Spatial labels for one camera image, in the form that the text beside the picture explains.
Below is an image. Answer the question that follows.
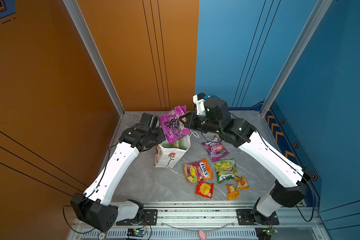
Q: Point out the green circuit board left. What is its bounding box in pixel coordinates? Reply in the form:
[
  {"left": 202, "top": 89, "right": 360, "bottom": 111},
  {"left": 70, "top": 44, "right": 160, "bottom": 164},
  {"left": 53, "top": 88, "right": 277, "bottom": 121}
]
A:
[{"left": 126, "top": 229, "right": 147, "bottom": 240}]

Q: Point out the red yellow snack packet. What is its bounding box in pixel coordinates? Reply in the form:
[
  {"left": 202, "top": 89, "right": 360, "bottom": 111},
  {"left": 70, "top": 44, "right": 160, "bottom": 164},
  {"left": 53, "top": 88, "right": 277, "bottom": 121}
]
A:
[{"left": 195, "top": 182, "right": 214, "bottom": 199}]

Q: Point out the white floral paper bag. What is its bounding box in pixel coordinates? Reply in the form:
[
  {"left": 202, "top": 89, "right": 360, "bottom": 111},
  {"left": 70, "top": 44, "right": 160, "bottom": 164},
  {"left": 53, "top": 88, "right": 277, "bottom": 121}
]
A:
[{"left": 155, "top": 131, "right": 200, "bottom": 168}]

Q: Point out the aluminium corner post right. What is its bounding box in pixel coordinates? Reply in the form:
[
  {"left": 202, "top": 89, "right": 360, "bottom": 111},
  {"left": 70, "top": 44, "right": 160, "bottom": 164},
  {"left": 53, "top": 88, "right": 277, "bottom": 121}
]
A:
[{"left": 260, "top": 0, "right": 333, "bottom": 117}]

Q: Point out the aluminium corner post left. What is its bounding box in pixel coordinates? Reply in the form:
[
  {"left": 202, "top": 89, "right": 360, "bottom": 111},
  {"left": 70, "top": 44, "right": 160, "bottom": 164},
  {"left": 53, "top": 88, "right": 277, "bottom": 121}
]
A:
[{"left": 63, "top": 0, "right": 125, "bottom": 117}]

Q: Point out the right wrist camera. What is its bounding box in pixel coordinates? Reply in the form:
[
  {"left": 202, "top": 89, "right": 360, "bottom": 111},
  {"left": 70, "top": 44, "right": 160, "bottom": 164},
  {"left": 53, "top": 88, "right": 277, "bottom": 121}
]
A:
[{"left": 193, "top": 93, "right": 206, "bottom": 116}]

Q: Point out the purple grape candy bag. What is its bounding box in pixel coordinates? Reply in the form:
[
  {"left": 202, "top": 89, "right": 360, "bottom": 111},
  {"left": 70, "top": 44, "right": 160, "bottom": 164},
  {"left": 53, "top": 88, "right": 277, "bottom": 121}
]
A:
[{"left": 160, "top": 105, "right": 191, "bottom": 144}]

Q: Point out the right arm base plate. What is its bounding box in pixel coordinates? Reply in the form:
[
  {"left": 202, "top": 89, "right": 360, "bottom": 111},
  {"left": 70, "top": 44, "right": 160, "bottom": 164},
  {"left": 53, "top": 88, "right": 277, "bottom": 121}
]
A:
[{"left": 236, "top": 209, "right": 280, "bottom": 226}]

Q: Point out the orange snack packet right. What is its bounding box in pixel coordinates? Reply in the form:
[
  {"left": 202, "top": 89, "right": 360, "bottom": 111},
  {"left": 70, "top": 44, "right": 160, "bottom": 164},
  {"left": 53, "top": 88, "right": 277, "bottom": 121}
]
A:
[{"left": 234, "top": 176, "right": 250, "bottom": 190}]

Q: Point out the purple pink candy bag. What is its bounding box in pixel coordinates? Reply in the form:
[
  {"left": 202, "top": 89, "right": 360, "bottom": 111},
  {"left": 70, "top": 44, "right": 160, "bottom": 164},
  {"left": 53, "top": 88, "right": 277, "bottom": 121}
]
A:
[{"left": 202, "top": 135, "right": 229, "bottom": 162}]

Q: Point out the aluminium corner post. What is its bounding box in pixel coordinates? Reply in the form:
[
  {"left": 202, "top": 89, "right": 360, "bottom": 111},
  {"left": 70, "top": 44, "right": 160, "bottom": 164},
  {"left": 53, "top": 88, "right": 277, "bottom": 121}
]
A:
[
  {"left": 63, "top": 0, "right": 125, "bottom": 117},
  {"left": 260, "top": 0, "right": 333, "bottom": 117}
]

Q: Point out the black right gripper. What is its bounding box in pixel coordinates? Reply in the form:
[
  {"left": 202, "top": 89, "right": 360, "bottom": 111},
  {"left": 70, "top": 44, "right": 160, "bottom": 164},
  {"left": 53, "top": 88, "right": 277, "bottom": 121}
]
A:
[{"left": 177, "top": 110, "right": 223, "bottom": 136}]

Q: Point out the orange snack packet left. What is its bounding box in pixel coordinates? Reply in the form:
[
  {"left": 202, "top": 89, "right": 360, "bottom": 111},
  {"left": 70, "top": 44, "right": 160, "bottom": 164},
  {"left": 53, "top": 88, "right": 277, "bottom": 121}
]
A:
[{"left": 226, "top": 184, "right": 240, "bottom": 200}]

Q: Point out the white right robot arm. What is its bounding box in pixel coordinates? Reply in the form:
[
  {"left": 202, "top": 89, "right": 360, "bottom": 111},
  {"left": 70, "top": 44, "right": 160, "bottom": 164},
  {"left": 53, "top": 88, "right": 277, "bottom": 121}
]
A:
[{"left": 180, "top": 94, "right": 313, "bottom": 225}]

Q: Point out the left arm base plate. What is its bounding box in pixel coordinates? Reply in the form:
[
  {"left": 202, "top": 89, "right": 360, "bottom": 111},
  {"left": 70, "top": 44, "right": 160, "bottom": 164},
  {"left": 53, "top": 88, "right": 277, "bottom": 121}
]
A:
[{"left": 116, "top": 209, "right": 158, "bottom": 226}]

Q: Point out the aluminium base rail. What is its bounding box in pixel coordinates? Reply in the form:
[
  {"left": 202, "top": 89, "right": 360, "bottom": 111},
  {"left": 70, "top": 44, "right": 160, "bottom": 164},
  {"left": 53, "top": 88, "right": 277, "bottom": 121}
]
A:
[{"left": 68, "top": 201, "right": 331, "bottom": 240}]

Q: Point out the circuit board right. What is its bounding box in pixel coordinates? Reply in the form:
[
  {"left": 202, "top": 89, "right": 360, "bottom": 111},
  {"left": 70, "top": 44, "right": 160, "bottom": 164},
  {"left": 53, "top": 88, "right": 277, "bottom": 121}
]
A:
[{"left": 255, "top": 228, "right": 279, "bottom": 240}]

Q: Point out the orange snack packet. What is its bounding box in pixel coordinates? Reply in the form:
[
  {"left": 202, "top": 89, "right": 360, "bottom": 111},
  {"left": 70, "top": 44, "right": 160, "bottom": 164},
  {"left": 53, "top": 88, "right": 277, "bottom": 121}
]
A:
[
  {"left": 226, "top": 184, "right": 240, "bottom": 200},
  {"left": 234, "top": 176, "right": 250, "bottom": 190}
]

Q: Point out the green lemon candy bag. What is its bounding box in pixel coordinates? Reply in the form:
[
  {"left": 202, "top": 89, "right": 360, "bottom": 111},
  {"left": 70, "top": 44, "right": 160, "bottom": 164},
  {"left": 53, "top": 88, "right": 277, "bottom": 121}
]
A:
[{"left": 215, "top": 159, "right": 238, "bottom": 184}]

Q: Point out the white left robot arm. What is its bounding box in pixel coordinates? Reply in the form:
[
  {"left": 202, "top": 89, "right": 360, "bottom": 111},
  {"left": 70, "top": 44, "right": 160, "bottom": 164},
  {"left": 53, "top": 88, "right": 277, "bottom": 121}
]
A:
[{"left": 69, "top": 113, "right": 166, "bottom": 233}]

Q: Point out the orange Fox's candy bag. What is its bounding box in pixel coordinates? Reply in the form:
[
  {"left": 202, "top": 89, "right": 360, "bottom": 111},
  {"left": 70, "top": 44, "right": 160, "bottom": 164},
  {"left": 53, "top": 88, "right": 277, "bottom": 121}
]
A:
[{"left": 182, "top": 159, "right": 213, "bottom": 183}]

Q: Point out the pink object on rail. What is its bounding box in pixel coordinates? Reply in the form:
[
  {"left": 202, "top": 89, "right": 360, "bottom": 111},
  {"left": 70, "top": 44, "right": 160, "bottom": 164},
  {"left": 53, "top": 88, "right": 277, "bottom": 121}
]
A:
[{"left": 198, "top": 230, "right": 207, "bottom": 240}]

